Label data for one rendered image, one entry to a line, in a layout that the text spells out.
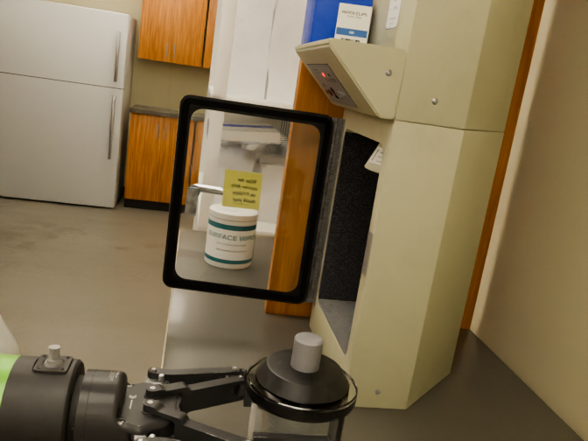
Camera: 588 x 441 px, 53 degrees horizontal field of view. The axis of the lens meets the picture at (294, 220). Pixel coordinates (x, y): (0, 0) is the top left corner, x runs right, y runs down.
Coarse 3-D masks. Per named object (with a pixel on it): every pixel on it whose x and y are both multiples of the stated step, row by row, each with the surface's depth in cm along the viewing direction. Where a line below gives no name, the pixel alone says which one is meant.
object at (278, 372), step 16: (304, 336) 57; (288, 352) 60; (304, 352) 56; (320, 352) 57; (256, 368) 58; (272, 368) 56; (288, 368) 57; (304, 368) 56; (320, 368) 58; (336, 368) 58; (272, 384) 55; (288, 384) 54; (304, 384) 54; (320, 384) 55; (336, 384) 55; (304, 400) 54; (320, 400) 54; (336, 400) 55
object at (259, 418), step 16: (256, 384) 56; (352, 384) 58; (272, 400) 53; (288, 400) 54; (352, 400) 55; (256, 416) 56; (272, 416) 55; (272, 432) 55; (288, 432) 54; (304, 432) 54; (320, 432) 55; (336, 432) 56
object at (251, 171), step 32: (192, 128) 117; (224, 128) 117; (256, 128) 117; (288, 128) 117; (192, 160) 118; (224, 160) 118; (256, 160) 119; (288, 160) 119; (224, 192) 120; (256, 192) 120; (288, 192) 120; (192, 224) 121; (224, 224) 122; (256, 224) 122; (288, 224) 122; (192, 256) 123; (224, 256) 123; (256, 256) 123; (288, 256) 123; (288, 288) 125
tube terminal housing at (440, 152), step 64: (384, 0) 99; (448, 0) 84; (512, 0) 92; (448, 64) 86; (512, 64) 99; (384, 128) 92; (448, 128) 89; (384, 192) 90; (448, 192) 91; (384, 256) 92; (448, 256) 98; (320, 320) 119; (384, 320) 95; (448, 320) 106; (384, 384) 98
